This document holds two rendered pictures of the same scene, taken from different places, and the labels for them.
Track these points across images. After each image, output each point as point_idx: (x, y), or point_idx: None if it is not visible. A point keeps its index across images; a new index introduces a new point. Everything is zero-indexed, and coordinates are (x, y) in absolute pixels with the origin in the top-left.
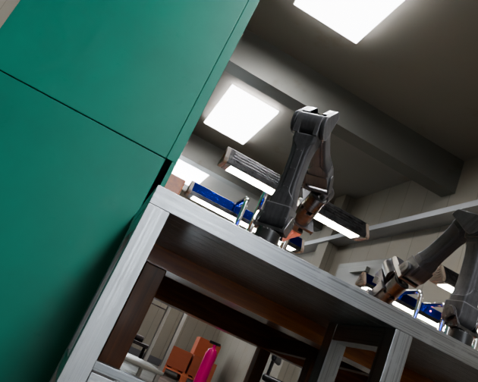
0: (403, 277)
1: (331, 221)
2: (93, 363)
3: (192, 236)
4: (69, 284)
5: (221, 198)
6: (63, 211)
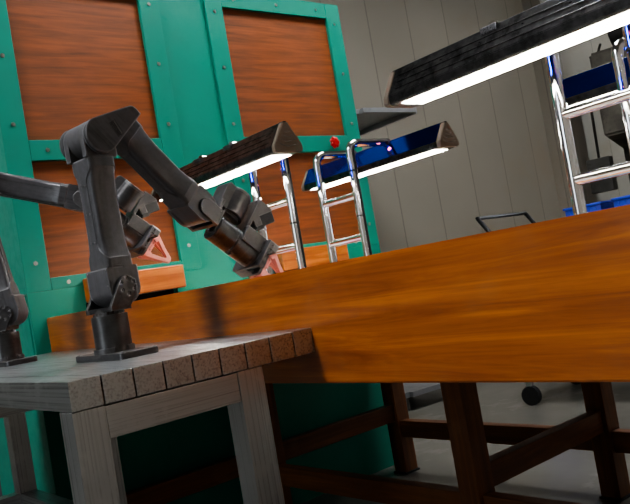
0: (196, 227)
1: (242, 167)
2: None
3: None
4: (38, 434)
5: (334, 164)
6: None
